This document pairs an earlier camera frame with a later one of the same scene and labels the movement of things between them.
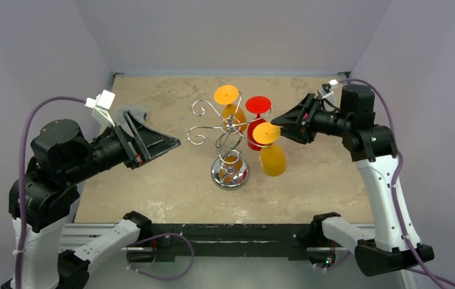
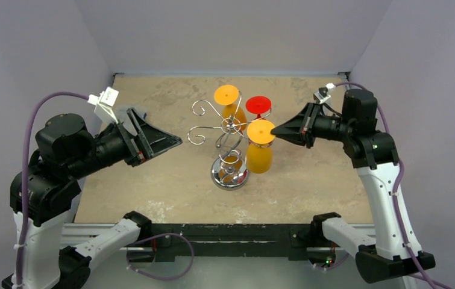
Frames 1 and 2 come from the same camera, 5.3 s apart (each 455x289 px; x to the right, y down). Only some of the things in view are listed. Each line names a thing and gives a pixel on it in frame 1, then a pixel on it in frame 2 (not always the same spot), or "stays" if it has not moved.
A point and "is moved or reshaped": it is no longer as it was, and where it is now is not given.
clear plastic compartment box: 140,111 stays
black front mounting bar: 226,239 stays
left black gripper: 150,142 stays
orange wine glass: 272,159 is moved or reshaped
